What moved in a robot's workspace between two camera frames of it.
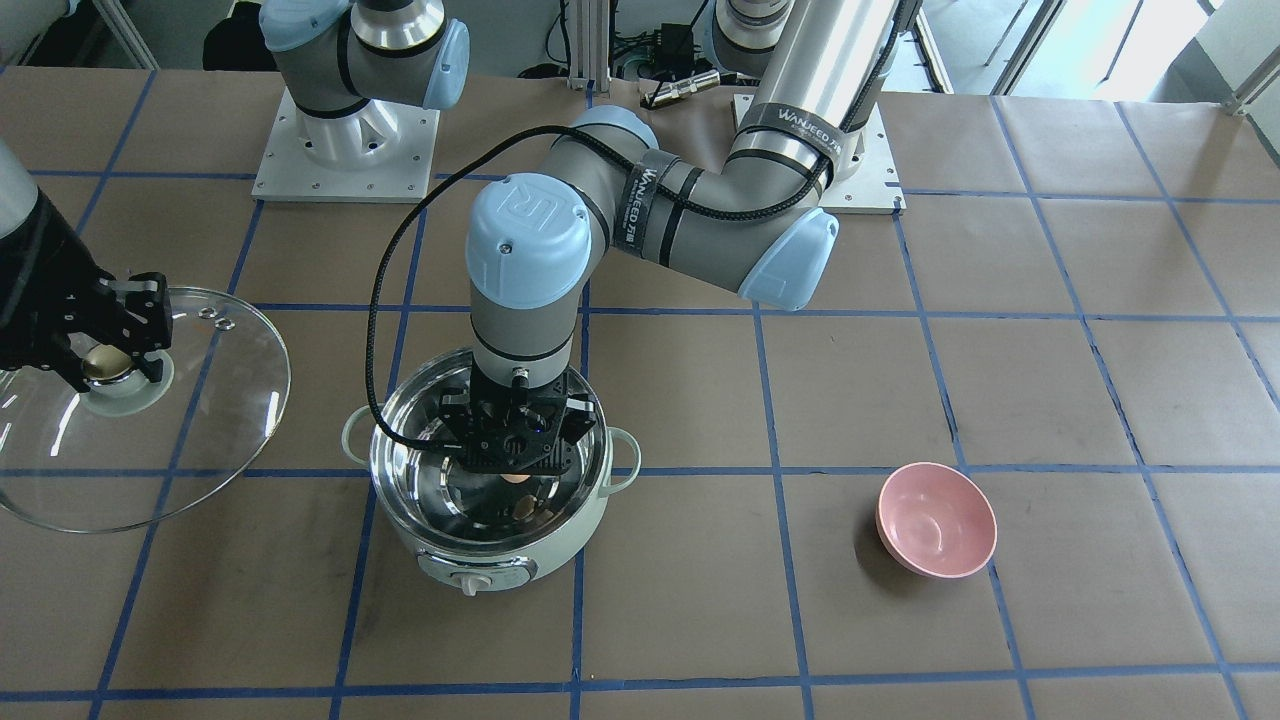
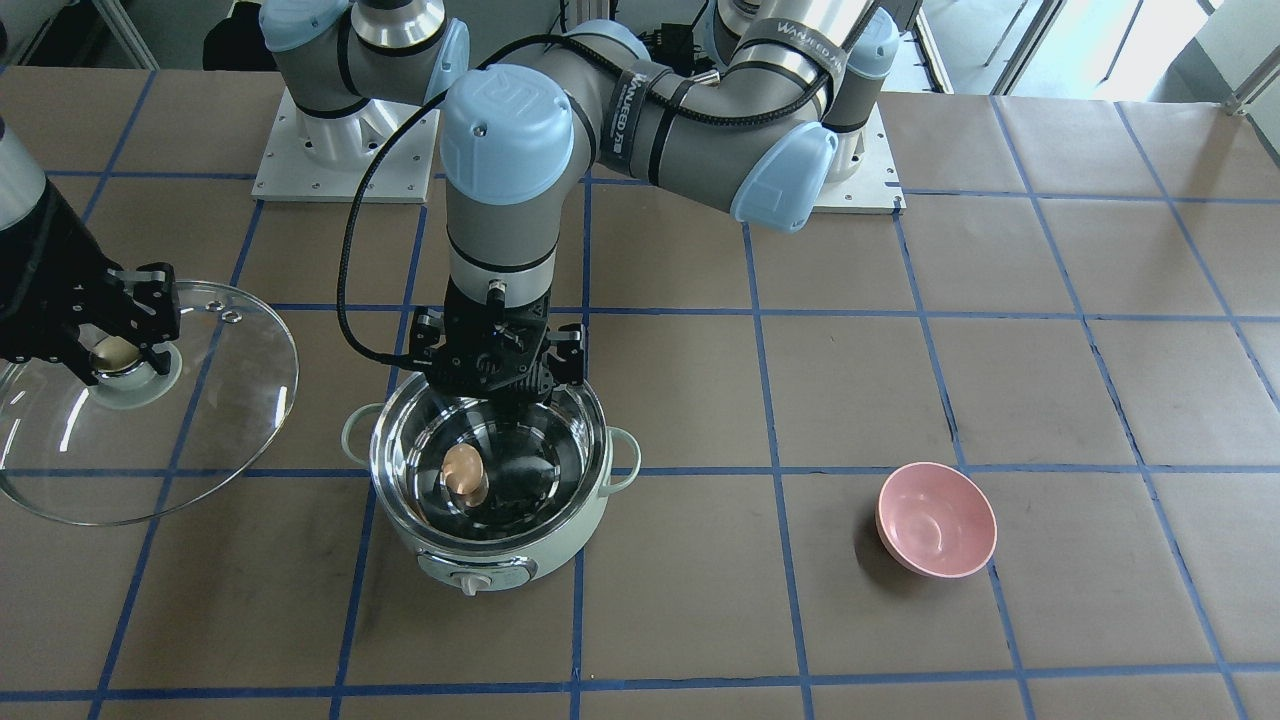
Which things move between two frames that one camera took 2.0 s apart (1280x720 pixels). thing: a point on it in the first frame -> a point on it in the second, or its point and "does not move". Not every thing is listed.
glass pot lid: x=127 y=451 does not move
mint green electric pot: x=477 y=533 does not move
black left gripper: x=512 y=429 -> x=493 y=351
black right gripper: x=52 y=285 does not move
